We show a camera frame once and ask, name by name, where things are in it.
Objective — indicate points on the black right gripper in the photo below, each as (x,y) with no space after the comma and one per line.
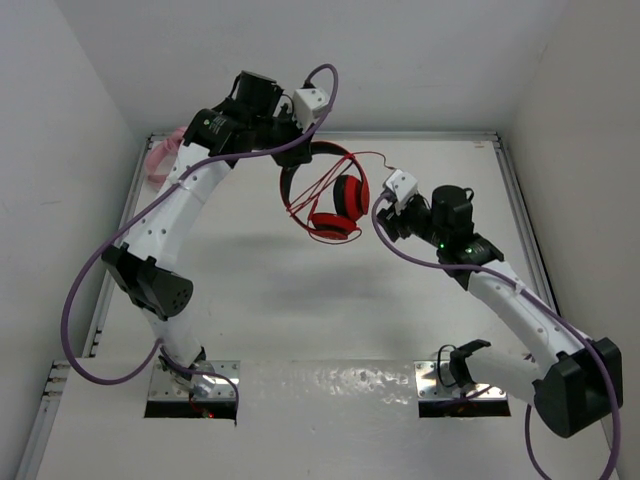
(393,220)

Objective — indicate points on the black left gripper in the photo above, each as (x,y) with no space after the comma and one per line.
(292,156)

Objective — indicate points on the red black headphones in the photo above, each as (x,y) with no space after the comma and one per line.
(329,210)

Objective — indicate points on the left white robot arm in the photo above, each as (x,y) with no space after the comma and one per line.
(143,264)

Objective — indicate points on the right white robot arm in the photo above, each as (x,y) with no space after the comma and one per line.
(571,380)

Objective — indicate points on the white front board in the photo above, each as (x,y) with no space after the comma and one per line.
(307,420)

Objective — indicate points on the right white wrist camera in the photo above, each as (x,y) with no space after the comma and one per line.
(402,186)

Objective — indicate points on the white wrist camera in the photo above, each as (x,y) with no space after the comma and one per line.
(308,106)
(402,186)

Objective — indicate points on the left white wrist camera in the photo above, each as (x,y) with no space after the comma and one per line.
(308,106)

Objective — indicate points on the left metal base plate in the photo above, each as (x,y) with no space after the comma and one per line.
(166,385)

